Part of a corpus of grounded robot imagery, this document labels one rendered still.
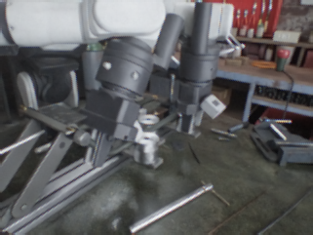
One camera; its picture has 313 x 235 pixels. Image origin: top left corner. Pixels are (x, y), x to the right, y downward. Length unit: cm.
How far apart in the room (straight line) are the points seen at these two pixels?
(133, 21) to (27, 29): 16
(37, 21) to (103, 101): 15
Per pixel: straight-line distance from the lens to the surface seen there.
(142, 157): 49
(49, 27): 44
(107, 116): 40
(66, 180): 50
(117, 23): 40
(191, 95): 55
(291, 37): 237
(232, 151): 67
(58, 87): 88
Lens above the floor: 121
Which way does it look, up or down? 24 degrees down
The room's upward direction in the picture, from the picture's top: 3 degrees clockwise
